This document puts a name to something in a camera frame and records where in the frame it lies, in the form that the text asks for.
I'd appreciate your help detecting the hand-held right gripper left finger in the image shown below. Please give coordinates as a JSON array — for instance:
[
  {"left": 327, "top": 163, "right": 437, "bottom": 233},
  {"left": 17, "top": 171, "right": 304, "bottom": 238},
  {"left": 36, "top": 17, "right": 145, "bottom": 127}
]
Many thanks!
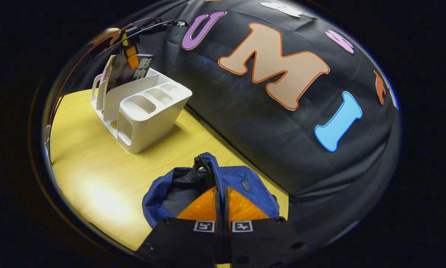
[{"left": 136, "top": 186, "right": 224, "bottom": 265}]

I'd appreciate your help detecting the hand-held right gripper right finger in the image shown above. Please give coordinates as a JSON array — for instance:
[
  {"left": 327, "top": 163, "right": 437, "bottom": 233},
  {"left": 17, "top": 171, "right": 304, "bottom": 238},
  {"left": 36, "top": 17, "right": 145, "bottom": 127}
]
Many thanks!
[{"left": 223, "top": 186, "right": 313, "bottom": 267}]

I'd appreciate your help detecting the dark cover book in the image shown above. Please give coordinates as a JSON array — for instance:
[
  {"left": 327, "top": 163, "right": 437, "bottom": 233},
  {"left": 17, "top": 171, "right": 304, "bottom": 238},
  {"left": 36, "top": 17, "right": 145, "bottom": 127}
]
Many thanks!
[{"left": 104, "top": 54, "right": 155, "bottom": 94}]

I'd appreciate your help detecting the pink cover book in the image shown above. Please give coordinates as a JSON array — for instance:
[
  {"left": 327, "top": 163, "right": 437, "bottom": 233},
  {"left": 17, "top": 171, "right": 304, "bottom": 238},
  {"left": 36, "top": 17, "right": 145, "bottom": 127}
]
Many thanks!
[{"left": 99, "top": 55, "right": 116, "bottom": 87}]

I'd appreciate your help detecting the blue schoolbag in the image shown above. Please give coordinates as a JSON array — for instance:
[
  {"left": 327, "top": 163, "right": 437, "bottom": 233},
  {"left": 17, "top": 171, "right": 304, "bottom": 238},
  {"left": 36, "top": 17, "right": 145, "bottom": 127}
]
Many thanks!
[{"left": 142, "top": 152, "right": 280, "bottom": 229}]

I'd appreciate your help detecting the white plastic bookshelf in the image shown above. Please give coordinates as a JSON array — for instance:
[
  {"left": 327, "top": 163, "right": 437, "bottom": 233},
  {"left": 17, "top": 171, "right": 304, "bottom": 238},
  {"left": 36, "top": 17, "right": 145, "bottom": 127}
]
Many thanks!
[{"left": 90, "top": 68, "right": 193, "bottom": 154}]

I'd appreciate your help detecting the black backdrop cloth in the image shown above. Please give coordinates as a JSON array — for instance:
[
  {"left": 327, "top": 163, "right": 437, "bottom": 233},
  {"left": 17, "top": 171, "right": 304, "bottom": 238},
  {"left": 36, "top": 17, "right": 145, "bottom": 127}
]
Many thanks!
[{"left": 74, "top": 0, "right": 400, "bottom": 240}]

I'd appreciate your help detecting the black cable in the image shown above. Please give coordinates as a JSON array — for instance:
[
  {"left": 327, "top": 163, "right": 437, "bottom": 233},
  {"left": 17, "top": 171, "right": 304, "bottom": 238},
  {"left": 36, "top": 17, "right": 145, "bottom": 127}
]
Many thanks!
[{"left": 69, "top": 20, "right": 179, "bottom": 88}]

